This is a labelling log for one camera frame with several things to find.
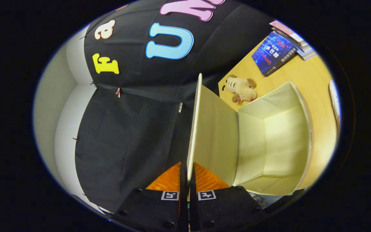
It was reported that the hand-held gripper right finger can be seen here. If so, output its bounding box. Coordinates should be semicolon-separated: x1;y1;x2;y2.
189;162;268;232

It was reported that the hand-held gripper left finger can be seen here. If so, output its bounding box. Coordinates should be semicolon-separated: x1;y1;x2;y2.
111;162;188;232

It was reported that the beige fabric storage box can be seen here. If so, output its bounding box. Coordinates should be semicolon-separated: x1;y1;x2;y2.
187;73;314;196

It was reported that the white striped canvas shoe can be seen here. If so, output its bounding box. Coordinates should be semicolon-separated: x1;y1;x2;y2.
329;80;341;128

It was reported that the brown plush dog toy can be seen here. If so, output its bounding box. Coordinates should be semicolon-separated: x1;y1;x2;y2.
226;75;257;103

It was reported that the dark blue book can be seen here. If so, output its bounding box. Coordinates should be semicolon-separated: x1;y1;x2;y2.
252;32;299;77

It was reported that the light blue cover book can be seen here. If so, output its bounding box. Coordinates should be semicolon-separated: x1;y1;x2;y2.
298;48;317;61

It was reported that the grey cover book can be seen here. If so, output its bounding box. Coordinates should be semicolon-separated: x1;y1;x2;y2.
274;29;313;53

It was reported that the pink cover book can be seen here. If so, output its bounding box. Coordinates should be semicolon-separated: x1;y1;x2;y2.
269;20;308;45

